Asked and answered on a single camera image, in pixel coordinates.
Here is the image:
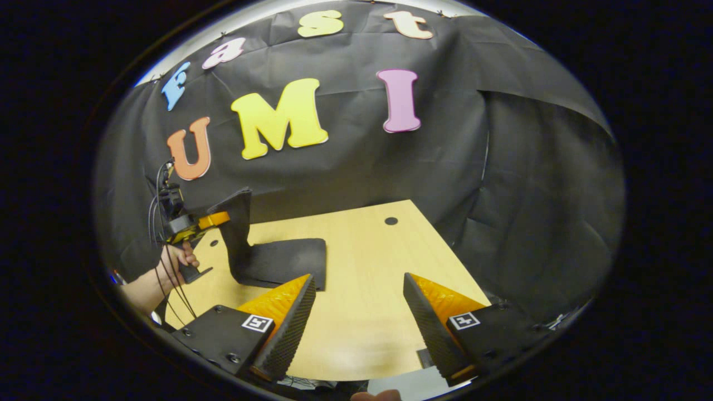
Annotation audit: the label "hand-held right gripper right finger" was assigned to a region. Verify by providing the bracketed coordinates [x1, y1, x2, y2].
[403, 272, 551, 387]

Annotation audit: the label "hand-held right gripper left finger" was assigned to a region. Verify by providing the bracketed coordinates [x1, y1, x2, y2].
[172, 273, 318, 384]

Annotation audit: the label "black jeans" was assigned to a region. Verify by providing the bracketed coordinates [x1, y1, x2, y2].
[207, 187, 328, 291]

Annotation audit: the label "black backdrop cloth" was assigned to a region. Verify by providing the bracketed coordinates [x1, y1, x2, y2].
[94, 0, 626, 330]

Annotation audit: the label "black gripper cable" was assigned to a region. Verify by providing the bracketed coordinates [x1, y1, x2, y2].
[147, 160, 197, 322]

